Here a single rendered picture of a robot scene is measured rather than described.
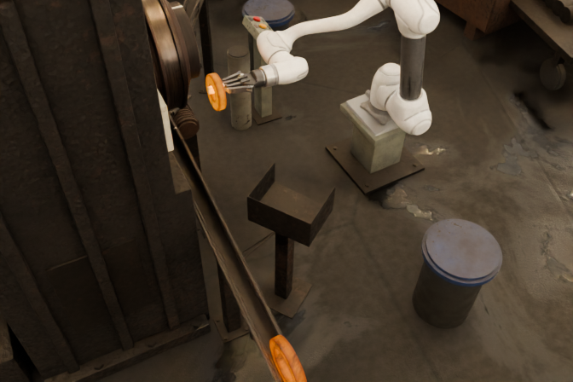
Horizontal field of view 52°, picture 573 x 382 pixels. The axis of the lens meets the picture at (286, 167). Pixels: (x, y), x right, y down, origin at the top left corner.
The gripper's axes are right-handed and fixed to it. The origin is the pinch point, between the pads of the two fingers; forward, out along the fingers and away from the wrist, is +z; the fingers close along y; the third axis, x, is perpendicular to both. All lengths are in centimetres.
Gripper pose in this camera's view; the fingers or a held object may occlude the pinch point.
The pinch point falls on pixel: (216, 89)
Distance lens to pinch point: 244.1
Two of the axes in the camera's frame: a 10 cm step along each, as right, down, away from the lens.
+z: -8.9, 2.8, -3.6
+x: 0.6, -7.1, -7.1
